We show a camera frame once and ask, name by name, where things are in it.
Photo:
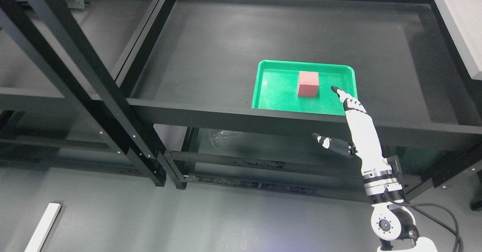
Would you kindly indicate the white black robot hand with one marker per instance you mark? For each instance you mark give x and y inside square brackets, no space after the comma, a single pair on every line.
[365,141]

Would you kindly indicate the pink foam block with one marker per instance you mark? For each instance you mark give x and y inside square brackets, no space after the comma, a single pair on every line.
[308,84]

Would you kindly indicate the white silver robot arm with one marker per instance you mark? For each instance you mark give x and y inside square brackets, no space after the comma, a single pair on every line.
[391,220]

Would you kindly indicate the green plastic tray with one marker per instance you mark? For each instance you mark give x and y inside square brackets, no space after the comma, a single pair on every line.
[276,87]

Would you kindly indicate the black metal shelf right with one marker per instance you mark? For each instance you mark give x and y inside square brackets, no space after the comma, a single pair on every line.
[192,63]

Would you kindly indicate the black metal shelf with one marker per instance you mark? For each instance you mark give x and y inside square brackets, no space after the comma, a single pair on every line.
[192,63]
[60,105]

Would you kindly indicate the black metal shelf left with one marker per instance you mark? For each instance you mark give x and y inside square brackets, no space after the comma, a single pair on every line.
[60,105]

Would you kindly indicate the clear plastic bag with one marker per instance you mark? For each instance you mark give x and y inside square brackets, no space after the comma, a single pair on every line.
[221,138]

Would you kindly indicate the white standing desk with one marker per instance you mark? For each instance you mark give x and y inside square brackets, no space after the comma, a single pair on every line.
[43,228]

